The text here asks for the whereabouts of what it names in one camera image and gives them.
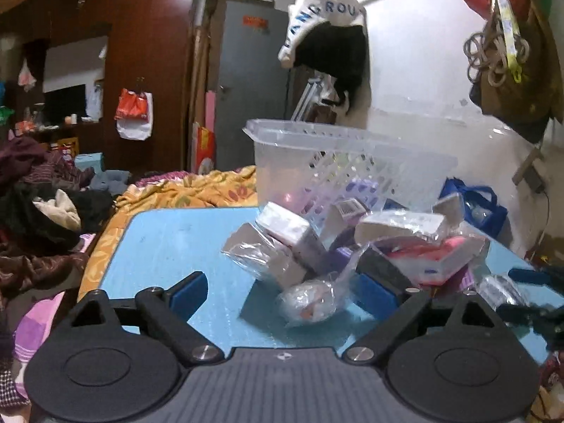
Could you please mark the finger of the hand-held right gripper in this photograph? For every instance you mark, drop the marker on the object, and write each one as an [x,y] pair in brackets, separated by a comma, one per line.
[528,317]
[531,276]

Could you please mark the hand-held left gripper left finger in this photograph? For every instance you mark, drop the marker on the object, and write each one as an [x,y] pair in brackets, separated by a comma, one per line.
[189,295]

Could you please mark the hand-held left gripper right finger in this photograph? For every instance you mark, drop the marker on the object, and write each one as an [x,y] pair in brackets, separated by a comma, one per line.
[374,295]

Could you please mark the small clear packet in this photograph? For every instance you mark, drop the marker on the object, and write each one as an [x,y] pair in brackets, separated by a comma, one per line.
[500,293]

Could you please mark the round packet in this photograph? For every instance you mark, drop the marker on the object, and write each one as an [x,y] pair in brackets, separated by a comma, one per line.
[308,302]

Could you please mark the long white box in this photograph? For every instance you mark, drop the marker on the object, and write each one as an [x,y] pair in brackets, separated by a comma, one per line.
[396,227]

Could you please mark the red white box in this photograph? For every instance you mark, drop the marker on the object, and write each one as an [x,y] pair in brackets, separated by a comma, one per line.
[436,257]

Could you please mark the silver box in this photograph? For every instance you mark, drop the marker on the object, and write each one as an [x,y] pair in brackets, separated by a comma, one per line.
[260,255]

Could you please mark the purple white barcode box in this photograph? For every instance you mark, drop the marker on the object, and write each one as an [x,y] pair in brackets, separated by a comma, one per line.
[346,211]

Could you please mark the small white box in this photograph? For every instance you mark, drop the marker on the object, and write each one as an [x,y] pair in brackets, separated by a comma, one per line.
[448,211]

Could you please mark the clear plastic basket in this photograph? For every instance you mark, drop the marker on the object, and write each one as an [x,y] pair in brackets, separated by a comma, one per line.
[291,163]

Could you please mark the blue shopping bag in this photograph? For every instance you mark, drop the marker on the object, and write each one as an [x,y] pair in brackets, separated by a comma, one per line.
[489,216]

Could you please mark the yellow floral blanket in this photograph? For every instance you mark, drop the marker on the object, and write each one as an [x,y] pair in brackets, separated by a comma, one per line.
[176,194]

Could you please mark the red gift bag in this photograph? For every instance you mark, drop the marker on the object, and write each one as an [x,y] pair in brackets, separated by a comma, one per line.
[206,150]

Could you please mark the pink blanket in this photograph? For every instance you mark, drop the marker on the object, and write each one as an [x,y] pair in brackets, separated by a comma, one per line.
[37,326]

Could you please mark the teal box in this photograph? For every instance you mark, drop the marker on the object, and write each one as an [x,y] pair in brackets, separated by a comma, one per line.
[88,162]

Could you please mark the dark clothes pile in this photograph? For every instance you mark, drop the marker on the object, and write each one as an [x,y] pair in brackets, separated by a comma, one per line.
[39,211]

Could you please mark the brown hanging bag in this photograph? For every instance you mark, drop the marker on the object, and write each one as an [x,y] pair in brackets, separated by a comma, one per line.
[528,88]

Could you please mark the red white plastic bag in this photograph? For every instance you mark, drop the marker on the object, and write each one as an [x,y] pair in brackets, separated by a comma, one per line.
[132,110]

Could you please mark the metal folding rack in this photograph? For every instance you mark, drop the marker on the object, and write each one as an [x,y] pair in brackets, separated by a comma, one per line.
[308,97]

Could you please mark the grey door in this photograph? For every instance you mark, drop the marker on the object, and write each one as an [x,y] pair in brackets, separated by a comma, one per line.
[251,75]

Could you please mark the black television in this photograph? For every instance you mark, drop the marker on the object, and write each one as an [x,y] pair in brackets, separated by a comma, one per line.
[64,103]

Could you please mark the brown wooden wardrobe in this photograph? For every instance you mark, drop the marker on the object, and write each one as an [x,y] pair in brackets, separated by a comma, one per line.
[145,53]

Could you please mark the pink white plastic bag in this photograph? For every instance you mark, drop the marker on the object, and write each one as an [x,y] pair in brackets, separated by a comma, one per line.
[26,77]

